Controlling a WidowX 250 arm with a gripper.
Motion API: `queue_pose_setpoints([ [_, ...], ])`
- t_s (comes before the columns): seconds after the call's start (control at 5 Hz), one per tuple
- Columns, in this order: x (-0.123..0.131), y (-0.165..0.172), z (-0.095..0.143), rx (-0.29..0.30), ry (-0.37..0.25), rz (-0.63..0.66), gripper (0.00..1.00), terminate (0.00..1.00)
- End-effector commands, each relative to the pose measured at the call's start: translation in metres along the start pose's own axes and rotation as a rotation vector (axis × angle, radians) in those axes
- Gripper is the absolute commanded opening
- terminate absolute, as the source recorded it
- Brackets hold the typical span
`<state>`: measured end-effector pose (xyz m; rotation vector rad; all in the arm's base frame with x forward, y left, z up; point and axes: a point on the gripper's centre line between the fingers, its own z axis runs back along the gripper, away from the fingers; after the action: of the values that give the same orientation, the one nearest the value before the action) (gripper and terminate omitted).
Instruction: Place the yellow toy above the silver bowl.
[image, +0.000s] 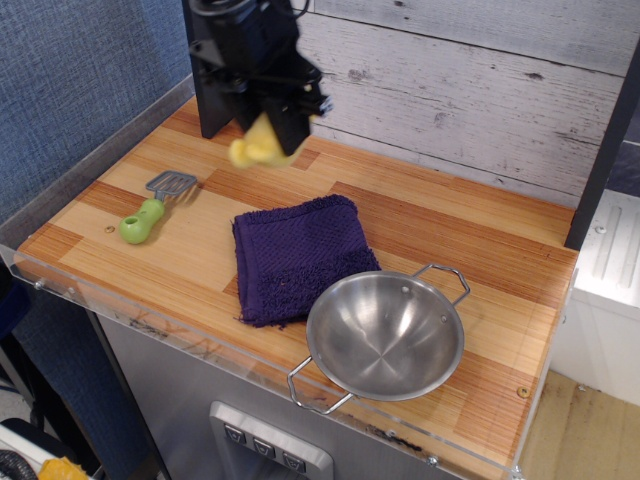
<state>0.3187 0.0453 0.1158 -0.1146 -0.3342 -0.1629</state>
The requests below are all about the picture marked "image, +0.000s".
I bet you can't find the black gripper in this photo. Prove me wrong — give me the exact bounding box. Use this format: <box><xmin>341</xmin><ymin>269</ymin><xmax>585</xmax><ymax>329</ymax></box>
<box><xmin>189</xmin><ymin>1</ymin><xmax>333</xmax><ymax>156</ymax></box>

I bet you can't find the yellow plush duck toy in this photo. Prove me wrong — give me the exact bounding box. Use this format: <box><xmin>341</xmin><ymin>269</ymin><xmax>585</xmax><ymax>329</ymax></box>
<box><xmin>228</xmin><ymin>113</ymin><xmax>306</xmax><ymax>169</ymax></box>

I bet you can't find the purple folded towel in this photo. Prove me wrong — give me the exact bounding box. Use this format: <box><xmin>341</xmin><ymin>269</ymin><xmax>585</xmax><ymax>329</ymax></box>
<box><xmin>232</xmin><ymin>194</ymin><xmax>380</xmax><ymax>327</ymax></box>

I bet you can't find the clear acrylic edge guard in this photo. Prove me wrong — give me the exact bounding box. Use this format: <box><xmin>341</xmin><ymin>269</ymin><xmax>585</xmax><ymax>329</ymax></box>
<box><xmin>2</xmin><ymin>240</ymin><xmax>569</xmax><ymax>479</ymax></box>

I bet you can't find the silver button control panel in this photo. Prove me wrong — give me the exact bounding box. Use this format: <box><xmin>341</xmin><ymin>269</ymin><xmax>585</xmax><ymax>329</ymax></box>
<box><xmin>209</xmin><ymin>401</ymin><xmax>334</xmax><ymax>479</ymax></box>

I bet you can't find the white side counter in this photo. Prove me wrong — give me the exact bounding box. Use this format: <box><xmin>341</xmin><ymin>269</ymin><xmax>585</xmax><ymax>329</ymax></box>
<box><xmin>550</xmin><ymin>190</ymin><xmax>639</xmax><ymax>405</ymax></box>

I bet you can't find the yellow object at corner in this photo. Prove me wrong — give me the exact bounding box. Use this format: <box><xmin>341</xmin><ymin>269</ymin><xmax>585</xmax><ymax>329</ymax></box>
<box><xmin>37</xmin><ymin>457</ymin><xmax>89</xmax><ymax>480</ymax></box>

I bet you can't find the dark left frame post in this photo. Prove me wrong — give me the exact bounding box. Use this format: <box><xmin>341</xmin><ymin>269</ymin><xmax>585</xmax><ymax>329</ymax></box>
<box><xmin>182</xmin><ymin>0</ymin><xmax>233</xmax><ymax>139</ymax></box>

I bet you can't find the dark frame post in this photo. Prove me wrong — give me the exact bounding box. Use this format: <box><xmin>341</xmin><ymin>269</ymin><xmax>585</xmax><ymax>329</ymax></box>
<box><xmin>182</xmin><ymin>0</ymin><xmax>233</xmax><ymax>139</ymax></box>
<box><xmin>564</xmin><ymin>43</ymin><xmax>639</xmax><ymax>251</ymax></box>

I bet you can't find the green handled toy spatula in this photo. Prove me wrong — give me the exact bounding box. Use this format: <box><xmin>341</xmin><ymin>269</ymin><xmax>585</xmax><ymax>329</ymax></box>
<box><xmin>118</xmin><ymin>170</ymin><xmax>197</xmax><ymax>245</ymax></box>

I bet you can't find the silver metal bowl with handles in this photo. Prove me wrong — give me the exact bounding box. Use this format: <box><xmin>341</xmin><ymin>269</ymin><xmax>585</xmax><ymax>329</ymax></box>
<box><xmin>287</xmin><ymin>271</ymin><xmax>465</xmax><ymax>415</ymax></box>

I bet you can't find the dark right frame post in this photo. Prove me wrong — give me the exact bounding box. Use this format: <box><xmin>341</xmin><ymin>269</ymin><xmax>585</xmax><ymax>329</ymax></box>
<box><xmin>564</xmin><ymin>43</ymin><xmax>639</xmax><ymax>251</ymax></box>

